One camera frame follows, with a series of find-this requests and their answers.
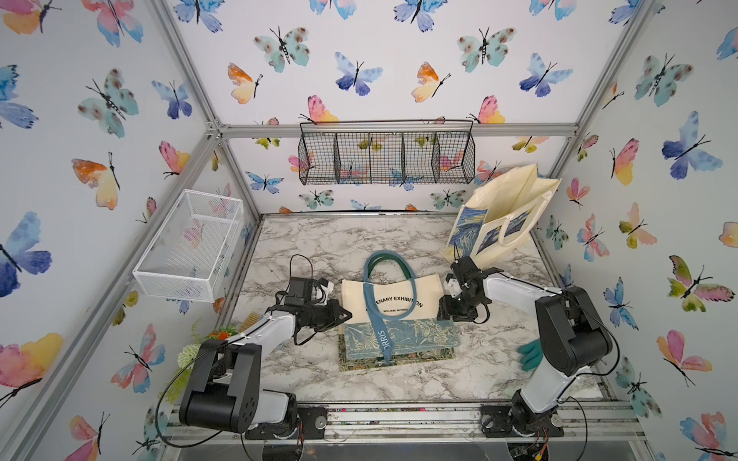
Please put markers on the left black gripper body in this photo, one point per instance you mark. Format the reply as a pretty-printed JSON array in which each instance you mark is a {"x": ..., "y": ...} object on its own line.
[{"x": 321, "y": 316}]

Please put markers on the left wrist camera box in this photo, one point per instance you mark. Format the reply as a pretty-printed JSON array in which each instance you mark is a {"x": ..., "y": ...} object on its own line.
[{"x": 321, "y": 291}]

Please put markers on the potted plant orange flowers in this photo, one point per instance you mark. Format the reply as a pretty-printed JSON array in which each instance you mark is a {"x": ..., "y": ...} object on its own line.
[{"x": 189, "y": 352}]

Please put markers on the wooden comb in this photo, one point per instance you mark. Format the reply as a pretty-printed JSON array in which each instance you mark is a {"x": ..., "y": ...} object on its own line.
[{"x": 250, "y": 321}]

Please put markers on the aluminium front rail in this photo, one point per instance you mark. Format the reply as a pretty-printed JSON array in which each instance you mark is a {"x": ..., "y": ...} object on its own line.
[{"x": 464, "y": 421}]

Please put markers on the green rubber glove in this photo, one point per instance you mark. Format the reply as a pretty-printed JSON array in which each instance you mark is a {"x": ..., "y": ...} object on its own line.
[{"x": 531, "y": 355}]

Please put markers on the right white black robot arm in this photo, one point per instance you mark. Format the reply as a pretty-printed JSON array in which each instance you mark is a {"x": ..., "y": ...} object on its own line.
[{"x": 571, "y": 336}]

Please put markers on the white mesh wall basket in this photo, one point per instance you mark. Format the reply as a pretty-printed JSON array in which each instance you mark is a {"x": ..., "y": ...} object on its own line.
[{"x": 188, "y": 254}]

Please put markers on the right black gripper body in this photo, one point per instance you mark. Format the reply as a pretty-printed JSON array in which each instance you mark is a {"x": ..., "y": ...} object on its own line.
[{"x": 456, "y": 306}]

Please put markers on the cream bag starry night print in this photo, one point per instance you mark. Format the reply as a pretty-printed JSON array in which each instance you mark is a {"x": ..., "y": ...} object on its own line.
[{"x": 499, "y": 216}]

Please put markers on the cream bag blue floral pattern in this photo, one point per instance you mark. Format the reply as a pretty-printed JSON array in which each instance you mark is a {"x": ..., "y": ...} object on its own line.
[{"x": 398, "y": 317}]

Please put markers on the black wire wall basket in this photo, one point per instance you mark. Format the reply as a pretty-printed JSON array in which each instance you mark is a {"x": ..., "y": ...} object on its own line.
[{"x": 399, "y": 153}]

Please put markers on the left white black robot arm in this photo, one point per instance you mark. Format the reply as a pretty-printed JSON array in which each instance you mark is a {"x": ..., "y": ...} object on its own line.
[{"x": 224, "y": 391}]

